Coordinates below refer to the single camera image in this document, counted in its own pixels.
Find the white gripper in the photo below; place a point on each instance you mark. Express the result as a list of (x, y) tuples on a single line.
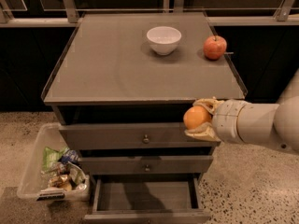
[(229, 119)]

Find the orange fruit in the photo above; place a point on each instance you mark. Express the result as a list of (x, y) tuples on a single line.
[(196, 116)]

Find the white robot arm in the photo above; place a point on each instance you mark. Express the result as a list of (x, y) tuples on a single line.
[(275, 126)]

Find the middle grey drawer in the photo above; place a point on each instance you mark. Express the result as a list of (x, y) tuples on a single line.
[(146, 165)]

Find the grey drawer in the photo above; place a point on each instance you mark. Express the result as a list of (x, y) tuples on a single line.
[(147, 199), (129, 136), (146, 165)]

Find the grey drawer cabinet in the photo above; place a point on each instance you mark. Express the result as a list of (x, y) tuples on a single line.
[(109, 74)]

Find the top grey drawer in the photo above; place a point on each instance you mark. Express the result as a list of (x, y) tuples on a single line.
[(129, 136)]

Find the bottom grey drawer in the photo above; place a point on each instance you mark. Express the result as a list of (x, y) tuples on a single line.
[(147, 199)]

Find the red apple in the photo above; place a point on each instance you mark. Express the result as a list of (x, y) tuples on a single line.
[(214, 47)]

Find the white ceramic bowl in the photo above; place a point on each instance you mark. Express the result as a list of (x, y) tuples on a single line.
[(163, 39)]

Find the blue snack packet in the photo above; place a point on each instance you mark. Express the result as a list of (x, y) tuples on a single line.
[(69, 156)]

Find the brown snack packet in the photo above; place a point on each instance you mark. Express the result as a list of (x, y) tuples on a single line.
[(60, 182)]

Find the green snack bag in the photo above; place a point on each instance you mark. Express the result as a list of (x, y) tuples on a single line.
[(51, 156)]

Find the clear plastic bin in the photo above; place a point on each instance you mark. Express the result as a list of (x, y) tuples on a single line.
[(34, 185)]

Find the metal railing frame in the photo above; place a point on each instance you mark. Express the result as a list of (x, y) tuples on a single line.
[(47, 13)]

